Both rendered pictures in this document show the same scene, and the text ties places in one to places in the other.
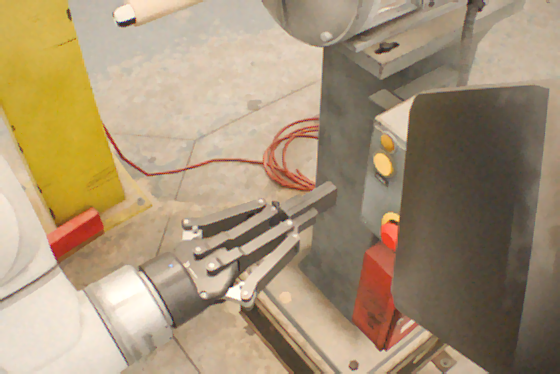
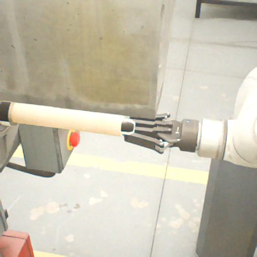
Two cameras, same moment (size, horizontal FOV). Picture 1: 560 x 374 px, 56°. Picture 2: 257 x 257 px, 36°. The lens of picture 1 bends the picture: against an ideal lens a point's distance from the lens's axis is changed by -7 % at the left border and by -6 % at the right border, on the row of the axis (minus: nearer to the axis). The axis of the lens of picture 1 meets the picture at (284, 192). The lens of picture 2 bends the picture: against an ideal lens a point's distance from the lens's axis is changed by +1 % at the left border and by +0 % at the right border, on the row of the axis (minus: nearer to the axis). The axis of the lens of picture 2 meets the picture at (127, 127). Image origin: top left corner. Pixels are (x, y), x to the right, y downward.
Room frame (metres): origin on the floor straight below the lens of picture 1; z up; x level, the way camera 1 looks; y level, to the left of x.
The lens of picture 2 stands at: (0.86, 0.55, 1.63)
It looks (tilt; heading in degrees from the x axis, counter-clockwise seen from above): 38 degrees down; 229
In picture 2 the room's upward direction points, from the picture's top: straight up
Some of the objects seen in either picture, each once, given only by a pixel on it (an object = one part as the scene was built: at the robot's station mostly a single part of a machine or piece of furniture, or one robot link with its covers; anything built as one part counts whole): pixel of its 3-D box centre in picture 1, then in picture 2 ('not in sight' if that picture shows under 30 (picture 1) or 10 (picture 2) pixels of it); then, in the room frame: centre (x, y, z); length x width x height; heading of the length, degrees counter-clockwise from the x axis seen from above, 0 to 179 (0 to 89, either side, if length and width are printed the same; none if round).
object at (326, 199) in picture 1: (311, 208); not in sight; (0.41, -0.03, 1.07); 0.07 x 0.01 x 0.03; 127
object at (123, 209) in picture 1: (79, 194); not in sight; (1.35, 0.78, 0.02); 0.40 x 0.40 x 0.02; 37
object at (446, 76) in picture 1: (426, 91); not in sight; (0.69, -0.22, 1.02); 0.13 x 0.04 x 0.04; 127
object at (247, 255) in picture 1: (252, 252); (148, 127); (0.35, 0.03, 1.07); 0.11 x 0.01 x 0.04; 126
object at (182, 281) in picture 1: (192, 276); (177, 133); (0.32, 0.10, 1.07); 0.09 x 0.08 x 0.07; 128
